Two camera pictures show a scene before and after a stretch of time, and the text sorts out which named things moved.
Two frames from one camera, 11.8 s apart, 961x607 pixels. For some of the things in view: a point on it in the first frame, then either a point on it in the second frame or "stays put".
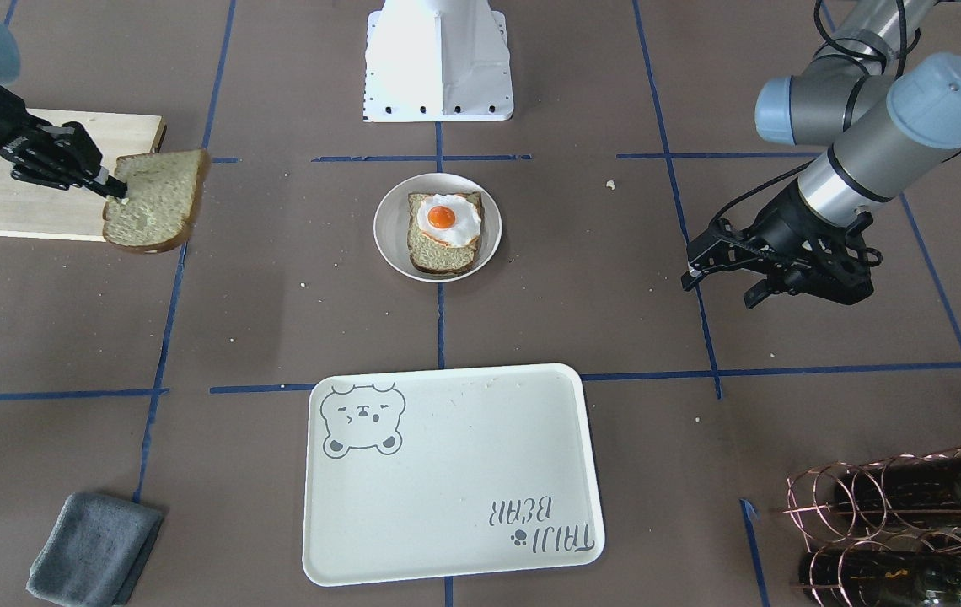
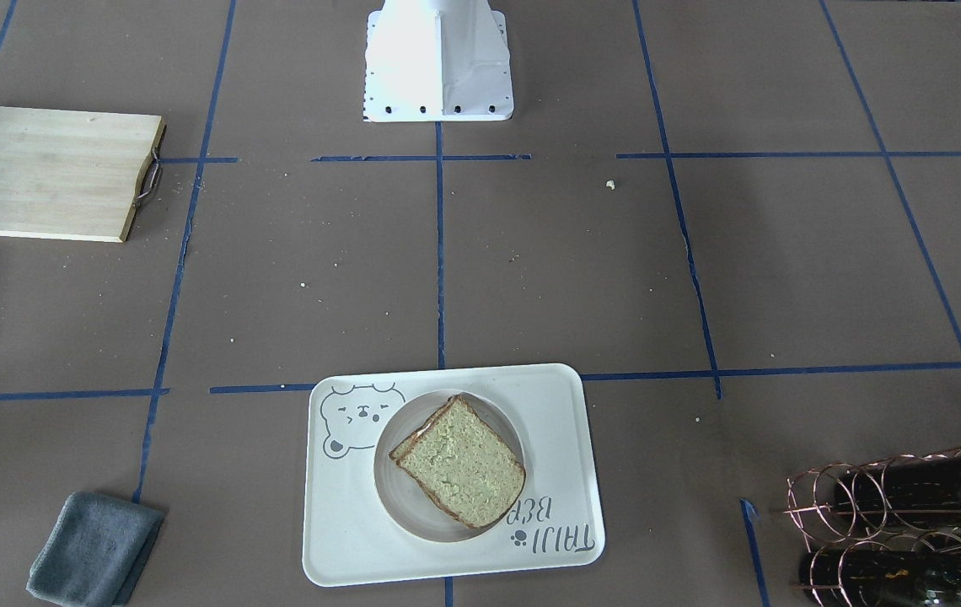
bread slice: x=163 y=197 to x=461 y=460
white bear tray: x=424 y=474 stays put
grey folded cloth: x=95 y=551 stays put
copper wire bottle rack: x=931 y=529 stays put
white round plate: x=391 y=223 to x=410 y=507
